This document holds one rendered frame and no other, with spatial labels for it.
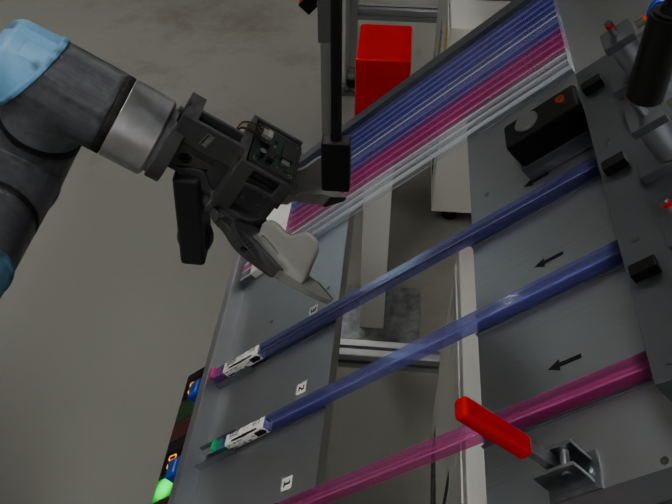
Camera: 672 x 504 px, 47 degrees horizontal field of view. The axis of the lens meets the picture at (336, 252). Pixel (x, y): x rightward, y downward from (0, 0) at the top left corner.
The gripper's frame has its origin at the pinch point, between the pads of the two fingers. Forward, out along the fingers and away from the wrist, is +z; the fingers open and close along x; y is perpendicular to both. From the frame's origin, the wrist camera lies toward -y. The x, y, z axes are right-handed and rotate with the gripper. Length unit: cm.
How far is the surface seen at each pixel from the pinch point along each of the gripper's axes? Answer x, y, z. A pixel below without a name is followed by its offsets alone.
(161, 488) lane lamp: -11.3, -34.9, -0.9
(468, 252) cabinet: 36, -18, 33
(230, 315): 9.7, -26.2, -0.7
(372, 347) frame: 40, -51, 36
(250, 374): -1.7, -21.1, 1.8
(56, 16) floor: 230, -153, -65
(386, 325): 73, -76, 55
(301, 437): -14.3, -10.8, 4.5
